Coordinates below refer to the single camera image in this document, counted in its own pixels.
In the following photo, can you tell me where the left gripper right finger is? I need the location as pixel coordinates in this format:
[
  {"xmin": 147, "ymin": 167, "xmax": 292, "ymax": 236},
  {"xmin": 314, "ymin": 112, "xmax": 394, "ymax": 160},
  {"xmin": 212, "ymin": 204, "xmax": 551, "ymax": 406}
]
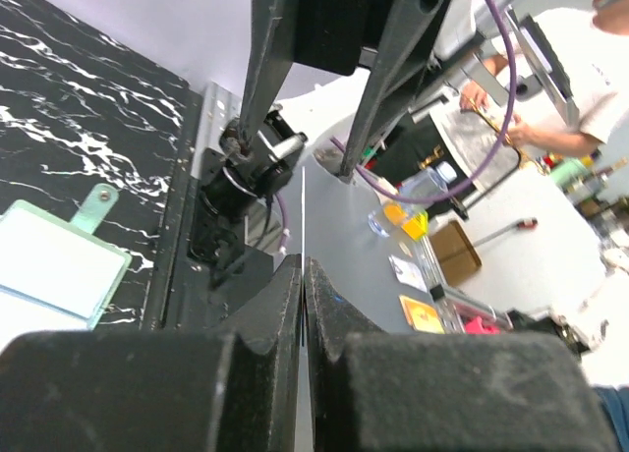
[{"xmin": 304, "ymin": 259, "xmax": 618, "ymax": 451}]

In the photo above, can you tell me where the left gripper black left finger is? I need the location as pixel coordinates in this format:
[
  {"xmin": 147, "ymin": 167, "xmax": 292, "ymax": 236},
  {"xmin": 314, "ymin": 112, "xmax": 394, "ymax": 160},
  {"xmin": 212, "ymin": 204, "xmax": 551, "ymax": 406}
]
[{"xmin": 1, "ymin": 255, "xmax": 302, "ymax": 451}]

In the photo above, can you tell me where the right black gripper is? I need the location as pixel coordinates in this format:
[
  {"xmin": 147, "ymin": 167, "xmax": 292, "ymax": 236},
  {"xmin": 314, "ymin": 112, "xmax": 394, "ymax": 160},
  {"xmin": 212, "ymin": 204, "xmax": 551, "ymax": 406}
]
[{"xmin": 238, "ymin": 0, "xmax": 450, "ymax": 183}]

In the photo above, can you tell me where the silver grey credit card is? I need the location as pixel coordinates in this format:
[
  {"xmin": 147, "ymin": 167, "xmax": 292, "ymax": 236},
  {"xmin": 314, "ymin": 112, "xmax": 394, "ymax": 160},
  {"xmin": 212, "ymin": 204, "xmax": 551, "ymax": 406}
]
[{"xmin": 294, "ymin": 167, "xmax": 313, "ymax": 451}]

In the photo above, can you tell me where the grey-green card holder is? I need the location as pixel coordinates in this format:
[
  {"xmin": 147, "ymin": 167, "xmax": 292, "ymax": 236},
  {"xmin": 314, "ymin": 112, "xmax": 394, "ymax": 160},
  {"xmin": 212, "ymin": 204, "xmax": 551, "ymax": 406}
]
[{"xmin": 1, "ymin": 184, "xmax": 132, "ymax": 338}]

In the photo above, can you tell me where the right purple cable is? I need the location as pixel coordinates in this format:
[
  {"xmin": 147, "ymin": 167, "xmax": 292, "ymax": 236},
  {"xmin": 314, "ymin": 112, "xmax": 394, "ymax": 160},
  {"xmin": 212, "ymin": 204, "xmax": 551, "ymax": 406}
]
[{"xmin": 274, "ymin": 0, "xmax": 520, "ymax": 256}]

